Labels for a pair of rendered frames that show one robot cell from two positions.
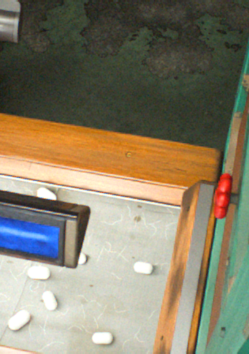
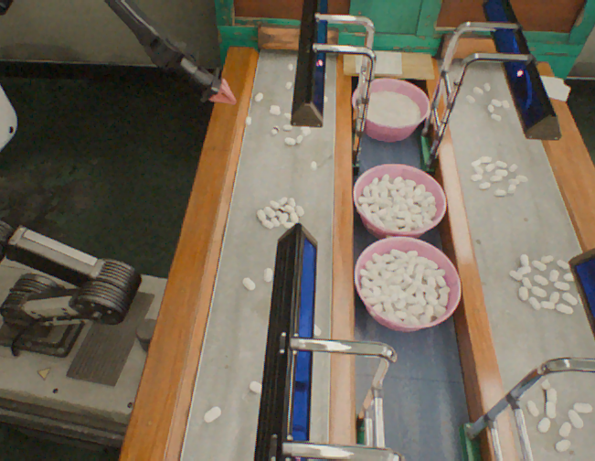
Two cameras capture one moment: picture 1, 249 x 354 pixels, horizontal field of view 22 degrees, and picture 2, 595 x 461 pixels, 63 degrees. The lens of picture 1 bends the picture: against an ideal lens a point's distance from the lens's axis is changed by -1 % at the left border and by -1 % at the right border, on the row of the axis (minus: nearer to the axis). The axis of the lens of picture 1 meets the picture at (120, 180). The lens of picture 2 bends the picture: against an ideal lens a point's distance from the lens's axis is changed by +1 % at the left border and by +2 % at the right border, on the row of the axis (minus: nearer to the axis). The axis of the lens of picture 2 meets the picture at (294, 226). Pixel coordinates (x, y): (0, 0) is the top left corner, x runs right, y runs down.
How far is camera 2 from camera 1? 1.67 m
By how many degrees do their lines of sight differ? 50
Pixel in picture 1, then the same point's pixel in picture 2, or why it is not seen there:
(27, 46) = not seen: hidden behind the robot
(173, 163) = (239, 58)
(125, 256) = (284, 74)
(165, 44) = (64, 203)
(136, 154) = (234, 69)
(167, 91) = (107, 199)
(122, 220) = (267, 76)
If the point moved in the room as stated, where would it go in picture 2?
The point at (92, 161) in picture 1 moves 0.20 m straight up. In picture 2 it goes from (239, 80) to (235, 28)
